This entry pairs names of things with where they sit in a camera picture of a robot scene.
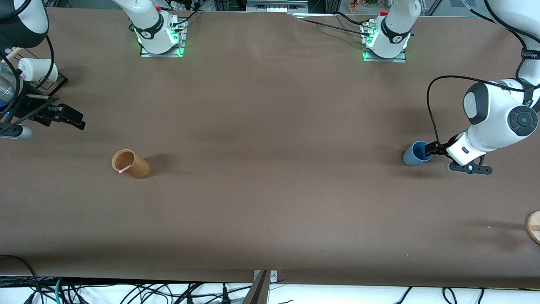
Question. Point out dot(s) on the bamboo cup holder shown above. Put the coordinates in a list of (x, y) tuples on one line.
[(139, 168)]

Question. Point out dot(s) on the metal table bracket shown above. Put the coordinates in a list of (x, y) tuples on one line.
[(273, 275)]

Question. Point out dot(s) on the white paper cup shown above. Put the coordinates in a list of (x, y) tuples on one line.
[(36, 69)]

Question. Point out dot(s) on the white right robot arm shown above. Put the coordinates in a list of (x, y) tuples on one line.
[(154, 31)]

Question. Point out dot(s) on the dark metal pole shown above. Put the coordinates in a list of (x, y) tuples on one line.
[(257, 293)]

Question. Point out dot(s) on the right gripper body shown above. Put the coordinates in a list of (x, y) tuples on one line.
[(39, 113)]

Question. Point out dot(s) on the wooden stick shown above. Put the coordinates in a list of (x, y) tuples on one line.
[(14, 52)]

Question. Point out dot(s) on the grey metal box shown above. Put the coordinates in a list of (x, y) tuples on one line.
[(270, 6)]

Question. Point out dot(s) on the pink chopstick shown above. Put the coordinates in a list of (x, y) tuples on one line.
[(123, 170)]

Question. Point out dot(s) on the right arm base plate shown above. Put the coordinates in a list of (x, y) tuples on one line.
[(162, 54)]

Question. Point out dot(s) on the blue cup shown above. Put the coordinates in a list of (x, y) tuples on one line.
[(412, 157)]

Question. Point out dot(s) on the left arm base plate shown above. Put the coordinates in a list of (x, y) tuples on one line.
[(396, 60)]

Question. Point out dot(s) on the round wooden board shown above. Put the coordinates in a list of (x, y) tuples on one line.
[(534, 228)]

